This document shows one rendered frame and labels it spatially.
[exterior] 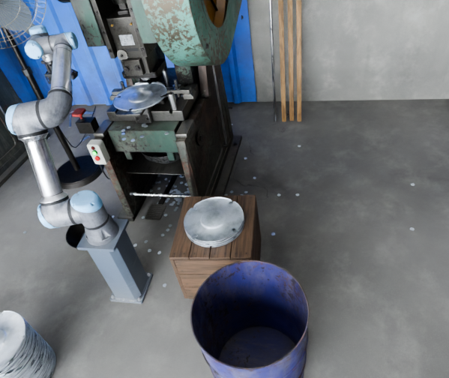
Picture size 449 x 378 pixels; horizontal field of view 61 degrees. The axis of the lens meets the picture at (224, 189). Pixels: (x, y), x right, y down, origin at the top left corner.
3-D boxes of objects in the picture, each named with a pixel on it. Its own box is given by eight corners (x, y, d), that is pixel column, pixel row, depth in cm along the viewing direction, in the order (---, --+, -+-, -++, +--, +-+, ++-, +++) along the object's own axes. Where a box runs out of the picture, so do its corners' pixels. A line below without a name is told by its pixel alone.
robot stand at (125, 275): (142, 304, 199) (113, 250, 169) (109, 301, 203) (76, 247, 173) (153, 274, 212) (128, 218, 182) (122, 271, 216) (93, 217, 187)
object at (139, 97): (127, 84, 216) (126, 82, 216) (174, 82, 209) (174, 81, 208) (103, 111, 196) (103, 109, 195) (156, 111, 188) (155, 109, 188)
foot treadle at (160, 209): (162, 225, 224) (160, 219, 220) (146, 223, 226) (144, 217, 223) (190, 162, 265) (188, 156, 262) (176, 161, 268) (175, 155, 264)
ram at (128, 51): (148, 76, 193) (130, 16, 173) (121, 78, 197) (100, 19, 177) (159, 61, 205) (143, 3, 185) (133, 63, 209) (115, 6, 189)
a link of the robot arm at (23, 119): (75, 229, 163) (34, 100, 147) (41, 235, 164) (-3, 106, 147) (84, 218, 175) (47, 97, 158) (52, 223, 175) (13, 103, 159)
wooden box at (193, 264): (258, 300, 191) (251, 257, 168) (184, 298, 197) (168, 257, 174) (261, 238, 220) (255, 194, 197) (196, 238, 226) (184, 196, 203)
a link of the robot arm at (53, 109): (65, 111, 146) (70, 22, 168) (37, 116, 147) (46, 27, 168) (79, 129, 157) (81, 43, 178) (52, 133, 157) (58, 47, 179)
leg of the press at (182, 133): (214, 226, 232) (182, 93, 172) (196, 226, 235) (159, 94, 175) (242, 138, 297) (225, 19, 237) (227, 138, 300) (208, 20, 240)
